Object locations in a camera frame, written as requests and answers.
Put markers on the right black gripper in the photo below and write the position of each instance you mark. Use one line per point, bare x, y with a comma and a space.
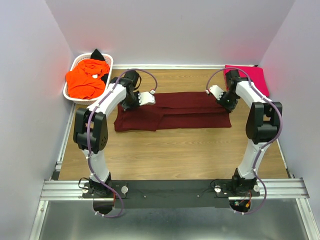
229, 108

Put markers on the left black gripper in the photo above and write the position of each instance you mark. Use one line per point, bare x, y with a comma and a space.
126, 107

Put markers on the maroon t shirt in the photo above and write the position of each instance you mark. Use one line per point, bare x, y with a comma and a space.
176, 110

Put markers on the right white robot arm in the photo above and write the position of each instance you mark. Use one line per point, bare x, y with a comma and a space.
263, 126

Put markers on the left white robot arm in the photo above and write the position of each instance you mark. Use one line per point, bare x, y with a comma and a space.
91, 131

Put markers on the folded pink t shirt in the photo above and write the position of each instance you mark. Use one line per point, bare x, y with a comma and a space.
256, 75

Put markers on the orange t shirt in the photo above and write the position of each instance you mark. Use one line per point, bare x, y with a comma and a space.
84, 81

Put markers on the black t shirt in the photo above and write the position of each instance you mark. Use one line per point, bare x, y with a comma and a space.
96, 55

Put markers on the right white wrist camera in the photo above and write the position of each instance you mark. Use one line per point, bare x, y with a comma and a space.
216, 91

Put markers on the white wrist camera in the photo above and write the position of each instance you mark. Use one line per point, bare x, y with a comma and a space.
146, 98
216, 91

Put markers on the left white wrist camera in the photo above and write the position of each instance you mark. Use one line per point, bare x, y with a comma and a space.
146, 98

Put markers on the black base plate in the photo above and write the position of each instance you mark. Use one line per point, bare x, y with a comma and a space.
170, 194

